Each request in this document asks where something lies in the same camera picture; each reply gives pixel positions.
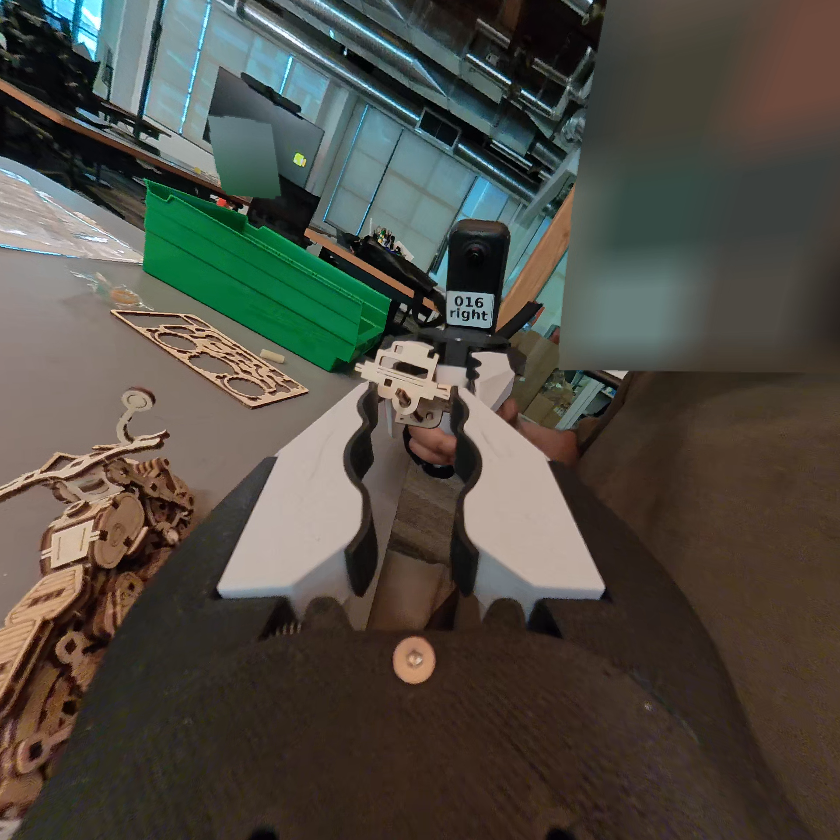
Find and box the small wooden model subassembly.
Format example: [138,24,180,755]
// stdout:
[354,340,460,431]

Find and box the person's right hand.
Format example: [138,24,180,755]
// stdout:
[410,399,580,467]

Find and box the pile of wooden puzzle pieces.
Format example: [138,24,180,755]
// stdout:
[0,387,198,821]

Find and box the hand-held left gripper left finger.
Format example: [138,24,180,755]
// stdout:
[217,382,398,616]

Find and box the cardboard box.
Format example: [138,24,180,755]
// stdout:
[511,333,560,421]

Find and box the clear plastic bag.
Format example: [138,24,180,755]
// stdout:
[0,167,145,265]

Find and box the black webcam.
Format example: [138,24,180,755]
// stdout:
[241,72,303,114]

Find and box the wooden sheet with round cutouts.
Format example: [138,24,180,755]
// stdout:
[110,308,309,410]

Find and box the long wooden workbench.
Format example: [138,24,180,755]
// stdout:
[0,79,250,198]

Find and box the green plastic bin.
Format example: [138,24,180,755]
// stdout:
[143,178,392,374]

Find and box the clear bag with small parts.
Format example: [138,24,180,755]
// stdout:
[72,269,155,311]

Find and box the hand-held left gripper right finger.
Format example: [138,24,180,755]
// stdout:
[449,386,606,622]

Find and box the black monitor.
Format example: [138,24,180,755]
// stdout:
[203,66,326,198]

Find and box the black bag with pens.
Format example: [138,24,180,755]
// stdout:
[354,226,439,311]

